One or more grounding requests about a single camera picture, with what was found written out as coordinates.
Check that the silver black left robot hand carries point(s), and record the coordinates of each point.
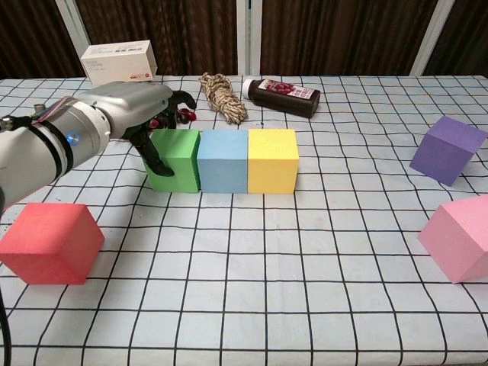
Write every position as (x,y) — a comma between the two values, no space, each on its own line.
(129,106)

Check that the green foam cube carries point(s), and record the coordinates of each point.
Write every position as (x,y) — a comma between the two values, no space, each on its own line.
(179,164)

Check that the yellow foam cube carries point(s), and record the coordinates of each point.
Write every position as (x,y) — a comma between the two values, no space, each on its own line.
(272,164)

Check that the red foam cube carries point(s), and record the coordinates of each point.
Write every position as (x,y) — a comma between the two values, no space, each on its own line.
(45,244)

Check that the pink foam cube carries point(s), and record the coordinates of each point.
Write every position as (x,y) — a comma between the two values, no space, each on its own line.
(457,240)

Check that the blue foam cube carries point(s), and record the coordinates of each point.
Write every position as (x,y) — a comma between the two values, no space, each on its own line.
(223,164)

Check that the purple foam cube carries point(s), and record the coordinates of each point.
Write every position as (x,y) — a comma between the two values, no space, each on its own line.
(442,156)

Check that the white cardboard box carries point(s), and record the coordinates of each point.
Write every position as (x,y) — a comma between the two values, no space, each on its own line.
(118,63)

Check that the bunch of dark grapes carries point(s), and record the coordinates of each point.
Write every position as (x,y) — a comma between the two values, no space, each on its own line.
(185,114)

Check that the brown pleated curtain panel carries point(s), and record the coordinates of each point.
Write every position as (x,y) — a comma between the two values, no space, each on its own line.
(30,38)
(465,42)
(335,34)
(171,34)

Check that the dark grape juice bottle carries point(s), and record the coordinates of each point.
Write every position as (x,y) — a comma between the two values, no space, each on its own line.
(286,97)

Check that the white black checkered tablecloth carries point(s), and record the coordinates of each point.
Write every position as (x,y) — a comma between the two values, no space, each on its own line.
(244,267)

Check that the grey metal partition post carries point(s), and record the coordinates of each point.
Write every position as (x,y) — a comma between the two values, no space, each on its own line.
(432,34)
(248,34)
(74,30)

